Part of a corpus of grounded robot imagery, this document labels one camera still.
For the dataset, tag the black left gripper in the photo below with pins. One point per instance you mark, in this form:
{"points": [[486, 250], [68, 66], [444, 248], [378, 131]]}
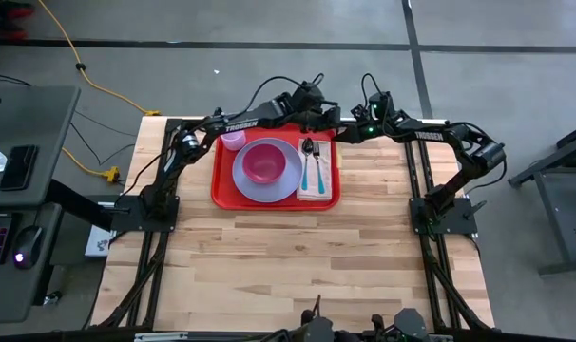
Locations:
{"points": [[304, 107]]}

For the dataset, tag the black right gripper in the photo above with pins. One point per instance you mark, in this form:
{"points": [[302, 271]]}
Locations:
{"points": [[376, 128]]}

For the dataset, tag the beige napkin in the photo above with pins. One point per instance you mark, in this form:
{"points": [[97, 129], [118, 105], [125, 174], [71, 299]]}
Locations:
{"points": [[312, 192]]}

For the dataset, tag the pink plastic bowl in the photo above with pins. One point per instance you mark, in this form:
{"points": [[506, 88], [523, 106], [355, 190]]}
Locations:
{"points": [[264, 164]]}

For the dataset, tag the lavender plastic plate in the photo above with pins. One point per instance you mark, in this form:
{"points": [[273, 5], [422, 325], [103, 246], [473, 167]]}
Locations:
{"points": [[269, 192]]}

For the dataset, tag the light pink plastic mug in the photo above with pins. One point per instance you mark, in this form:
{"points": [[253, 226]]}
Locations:
{"points": [[233, 141]]}

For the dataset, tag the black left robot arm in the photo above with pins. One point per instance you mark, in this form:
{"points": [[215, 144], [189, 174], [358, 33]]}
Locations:
{"points": [[264, 114]]}

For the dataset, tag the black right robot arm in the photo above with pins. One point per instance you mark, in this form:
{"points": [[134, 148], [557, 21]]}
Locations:
{"points": [[430, 135]]}

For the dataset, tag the red plastic tray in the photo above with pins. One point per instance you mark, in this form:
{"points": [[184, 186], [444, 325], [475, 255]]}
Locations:
{"points": [[224, 185]]}

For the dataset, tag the dark grey side table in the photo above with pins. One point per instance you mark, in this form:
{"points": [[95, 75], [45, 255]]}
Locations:
{"points": [[559, 199]]}

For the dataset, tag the white printed box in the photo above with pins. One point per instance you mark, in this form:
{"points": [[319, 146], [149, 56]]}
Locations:
{"points": [[98, 242]]}

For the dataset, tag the grey computer desk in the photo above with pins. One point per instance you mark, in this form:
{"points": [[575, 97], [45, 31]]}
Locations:
{"points": [[26, 123]]}

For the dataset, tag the black smartphone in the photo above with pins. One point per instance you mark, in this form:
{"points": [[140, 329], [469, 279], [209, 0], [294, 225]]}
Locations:
{"points": [[18, 167]]}

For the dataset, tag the black computer mouse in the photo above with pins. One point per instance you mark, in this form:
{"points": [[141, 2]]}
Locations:
{"points": [[27, 247]]}

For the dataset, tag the person's red shoe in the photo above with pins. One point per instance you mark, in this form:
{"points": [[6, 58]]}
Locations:
{"points": [[14, 10], [12, 34]]}

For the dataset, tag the black aluminium table frame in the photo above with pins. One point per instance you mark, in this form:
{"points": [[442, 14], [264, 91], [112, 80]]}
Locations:
{"points": [[423, 176]]}

